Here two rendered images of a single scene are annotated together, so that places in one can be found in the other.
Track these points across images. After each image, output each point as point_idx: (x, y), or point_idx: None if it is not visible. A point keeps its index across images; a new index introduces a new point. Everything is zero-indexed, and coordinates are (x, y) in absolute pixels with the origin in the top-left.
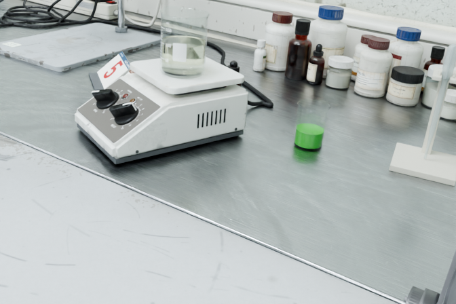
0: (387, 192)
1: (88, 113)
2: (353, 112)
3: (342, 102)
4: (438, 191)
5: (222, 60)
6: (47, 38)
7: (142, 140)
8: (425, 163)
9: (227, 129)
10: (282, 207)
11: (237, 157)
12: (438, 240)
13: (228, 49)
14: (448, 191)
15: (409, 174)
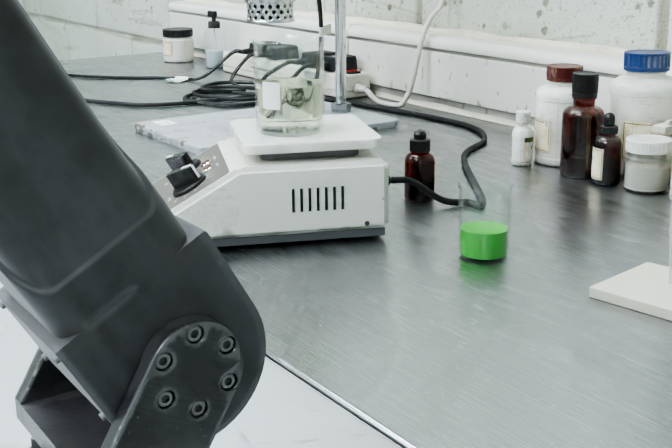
0: (546, 320)
1: (157, 187)
2: (627, 223)
3: (623, 210)
4: (648, 329)
5: (467, 148)
6: (220, 117)
7: (198, 218)
8: (663, 290)
9: (350, 221)
10: (341, 318)
11: (345, 259)
12: (556, 382)
13: (502, 136)
14: (669, 332)
15: (619, 303)
